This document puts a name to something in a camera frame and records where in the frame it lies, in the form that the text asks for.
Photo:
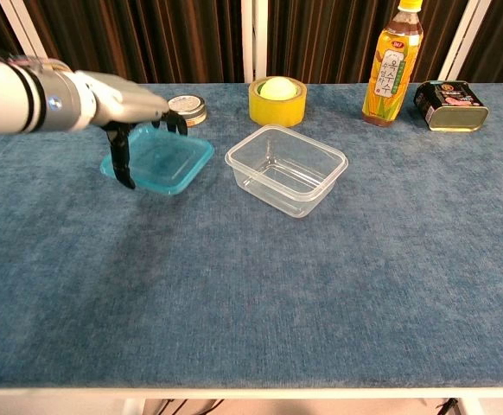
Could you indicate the white metal frame post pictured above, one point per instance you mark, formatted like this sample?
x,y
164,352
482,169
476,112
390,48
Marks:
x,y
20,26
254,39
461,39

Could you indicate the yellow-green tennis ball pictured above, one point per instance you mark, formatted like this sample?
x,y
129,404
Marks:
x,y
277,88

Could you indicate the small round metal tin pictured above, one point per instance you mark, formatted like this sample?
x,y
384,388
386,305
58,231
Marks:
x,y
189,108

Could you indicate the blue table cloth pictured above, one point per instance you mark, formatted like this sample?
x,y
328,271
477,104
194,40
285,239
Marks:
x,y
251,281

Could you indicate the clear plastic food container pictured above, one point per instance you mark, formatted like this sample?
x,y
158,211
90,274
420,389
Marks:
x,y
286,173

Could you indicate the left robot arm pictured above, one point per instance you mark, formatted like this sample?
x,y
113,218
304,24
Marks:
x,y
1,99

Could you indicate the blue plastic container lid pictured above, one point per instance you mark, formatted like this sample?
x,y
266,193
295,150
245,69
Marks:
x,y
165,160

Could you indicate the yellow tape roll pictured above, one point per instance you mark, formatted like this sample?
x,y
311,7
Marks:
x,y
277,112

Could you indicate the yellow tea bottle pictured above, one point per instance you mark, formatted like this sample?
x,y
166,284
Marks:
x,y
390,73

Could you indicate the black luncheon meat can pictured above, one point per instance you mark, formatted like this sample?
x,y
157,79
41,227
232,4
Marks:
x,y
450,108

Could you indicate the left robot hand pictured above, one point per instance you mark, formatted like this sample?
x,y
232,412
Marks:
x,y
126,101

